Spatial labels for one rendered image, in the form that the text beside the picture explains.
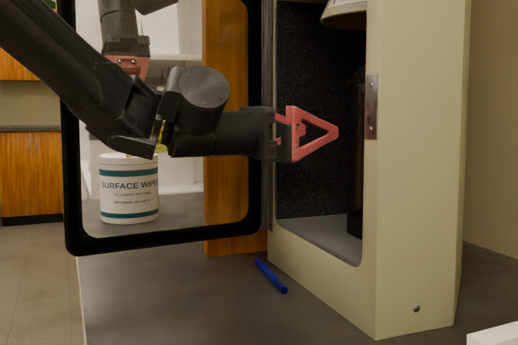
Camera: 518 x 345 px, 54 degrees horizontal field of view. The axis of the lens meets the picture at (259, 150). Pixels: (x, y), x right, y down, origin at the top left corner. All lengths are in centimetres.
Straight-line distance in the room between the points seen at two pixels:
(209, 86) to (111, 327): 31
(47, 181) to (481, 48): 487
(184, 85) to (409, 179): 27
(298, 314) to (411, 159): 24
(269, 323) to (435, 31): 39
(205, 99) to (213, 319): 27
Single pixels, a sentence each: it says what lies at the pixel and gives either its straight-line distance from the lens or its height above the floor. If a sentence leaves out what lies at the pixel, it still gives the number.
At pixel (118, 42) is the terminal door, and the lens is 76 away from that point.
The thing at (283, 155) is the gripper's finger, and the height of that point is 114.
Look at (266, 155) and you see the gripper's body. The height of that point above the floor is 114.
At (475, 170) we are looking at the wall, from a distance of 108.
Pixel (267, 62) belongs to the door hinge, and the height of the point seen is 127.
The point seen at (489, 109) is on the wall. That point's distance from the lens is 105.
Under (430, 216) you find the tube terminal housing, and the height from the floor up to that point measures 108.
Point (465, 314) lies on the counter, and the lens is 72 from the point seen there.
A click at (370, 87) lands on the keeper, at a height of 122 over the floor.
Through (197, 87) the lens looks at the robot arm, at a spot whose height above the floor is 122.
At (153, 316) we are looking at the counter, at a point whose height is 94.
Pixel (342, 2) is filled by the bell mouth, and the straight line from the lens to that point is 68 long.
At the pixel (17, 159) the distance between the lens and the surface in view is 552.
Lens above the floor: 120
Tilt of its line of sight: 5 degrees down
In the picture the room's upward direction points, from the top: straight up
